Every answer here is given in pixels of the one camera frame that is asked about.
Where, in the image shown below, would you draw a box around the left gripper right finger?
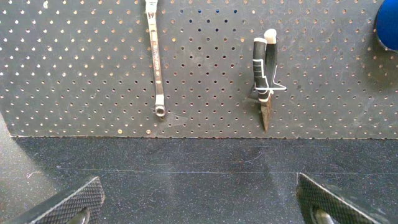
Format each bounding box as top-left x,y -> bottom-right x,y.
295,172 -> 386,224

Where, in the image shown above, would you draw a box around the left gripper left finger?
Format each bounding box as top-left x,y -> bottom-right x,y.
2,175 -> 106,224

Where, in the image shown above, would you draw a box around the black and white pliers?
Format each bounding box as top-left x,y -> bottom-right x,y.
248,28 -> 280,133

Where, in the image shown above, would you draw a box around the wrench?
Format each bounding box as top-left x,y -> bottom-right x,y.
144,0 -> 167,118

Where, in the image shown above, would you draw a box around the roll of blue tape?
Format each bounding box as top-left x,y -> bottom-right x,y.
374,0 -> 398,52

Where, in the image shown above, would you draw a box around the black pegboard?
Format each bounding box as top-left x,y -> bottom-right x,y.
0,0 -> 398,140

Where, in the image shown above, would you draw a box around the metal hook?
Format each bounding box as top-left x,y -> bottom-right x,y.
254,73 -> 287,93

